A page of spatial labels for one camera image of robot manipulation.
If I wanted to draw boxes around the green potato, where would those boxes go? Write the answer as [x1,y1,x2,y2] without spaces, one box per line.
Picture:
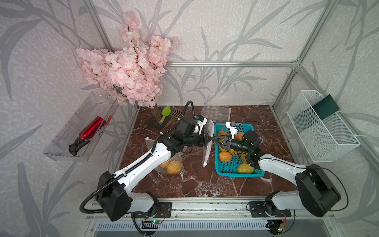
[237,163,255,174]

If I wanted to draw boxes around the yellow orange potato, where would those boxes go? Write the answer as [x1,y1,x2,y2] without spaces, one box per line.
[218,152,233,163]

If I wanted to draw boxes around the clear dotted zipper bag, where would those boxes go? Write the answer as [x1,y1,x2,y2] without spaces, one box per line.
[201,105,231,124]
[202,119,215,167]
[154,152,184,174]

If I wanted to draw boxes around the clear dotted zipper bag front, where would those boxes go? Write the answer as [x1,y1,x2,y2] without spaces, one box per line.
[154,152,184,174]

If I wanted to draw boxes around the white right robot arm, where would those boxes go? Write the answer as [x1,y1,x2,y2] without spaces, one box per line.
[213,131,341,217]

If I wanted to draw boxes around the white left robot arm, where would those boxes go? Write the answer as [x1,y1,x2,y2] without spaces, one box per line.
[79,101,211,221]

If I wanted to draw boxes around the clear dotted zipper bag back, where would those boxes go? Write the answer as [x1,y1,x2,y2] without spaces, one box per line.
[201,105,231,124]

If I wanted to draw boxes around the orange potato in basket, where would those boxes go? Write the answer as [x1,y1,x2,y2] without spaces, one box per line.
[217,130,229,136]

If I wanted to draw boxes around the artificial pink blossom tree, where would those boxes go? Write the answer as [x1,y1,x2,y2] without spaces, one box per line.
[76,11,179,108]

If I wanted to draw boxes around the red black hair dryer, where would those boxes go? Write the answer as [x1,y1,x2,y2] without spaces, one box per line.
[69,117,104,156]

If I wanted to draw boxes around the dark green card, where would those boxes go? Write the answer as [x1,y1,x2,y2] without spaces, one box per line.
[313,94,340,120]

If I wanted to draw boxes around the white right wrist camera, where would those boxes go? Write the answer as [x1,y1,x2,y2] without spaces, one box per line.
[225,121,239,138]

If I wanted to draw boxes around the green toy shovel yellow handle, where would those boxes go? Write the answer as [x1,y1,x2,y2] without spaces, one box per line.
[159,107,171,125]

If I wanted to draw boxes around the black square tree base plate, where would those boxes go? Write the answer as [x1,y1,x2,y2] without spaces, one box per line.
[147,117,172,131]

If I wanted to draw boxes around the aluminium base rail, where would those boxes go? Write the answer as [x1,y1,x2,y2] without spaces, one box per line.
[84,196,335,222]

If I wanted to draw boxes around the white wire mesh basket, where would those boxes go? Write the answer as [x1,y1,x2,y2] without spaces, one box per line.
[287,90,361,163]

